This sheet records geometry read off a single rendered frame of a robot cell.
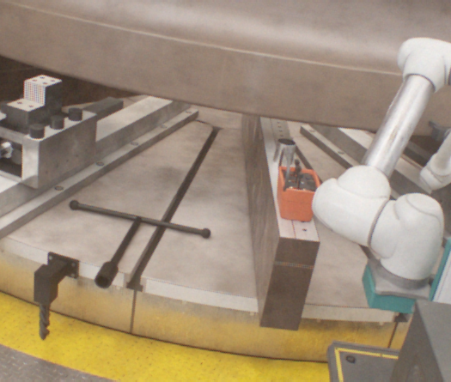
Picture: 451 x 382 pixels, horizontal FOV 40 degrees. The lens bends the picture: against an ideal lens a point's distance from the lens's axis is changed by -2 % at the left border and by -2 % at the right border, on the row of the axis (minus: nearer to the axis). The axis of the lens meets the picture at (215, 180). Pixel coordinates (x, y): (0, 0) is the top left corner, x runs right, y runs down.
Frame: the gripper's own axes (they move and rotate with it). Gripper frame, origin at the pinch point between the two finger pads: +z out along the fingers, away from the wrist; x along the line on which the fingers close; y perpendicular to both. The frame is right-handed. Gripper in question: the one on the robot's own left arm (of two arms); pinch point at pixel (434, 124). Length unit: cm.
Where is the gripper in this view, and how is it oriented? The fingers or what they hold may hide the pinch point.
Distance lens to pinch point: 292.2
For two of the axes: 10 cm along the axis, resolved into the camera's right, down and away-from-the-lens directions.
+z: -2.5, -4.4, 8.6
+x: -9.6, -0.2, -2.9
